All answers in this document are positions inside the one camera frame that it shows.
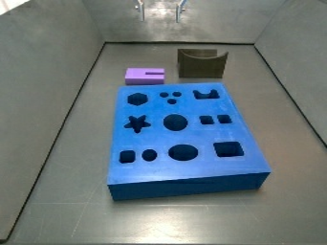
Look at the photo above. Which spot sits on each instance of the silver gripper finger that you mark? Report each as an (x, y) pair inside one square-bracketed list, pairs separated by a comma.
[(140, 7), (180, 9)]

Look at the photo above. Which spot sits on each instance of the purple double-square block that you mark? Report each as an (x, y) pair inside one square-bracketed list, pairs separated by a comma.
[(145, 76)]

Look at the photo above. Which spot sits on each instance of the blue shape-sorting board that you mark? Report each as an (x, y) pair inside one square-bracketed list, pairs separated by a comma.
[(181, 142)]

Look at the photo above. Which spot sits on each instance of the dark curved holder stand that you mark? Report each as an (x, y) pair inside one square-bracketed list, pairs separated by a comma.
[(201, 63)]

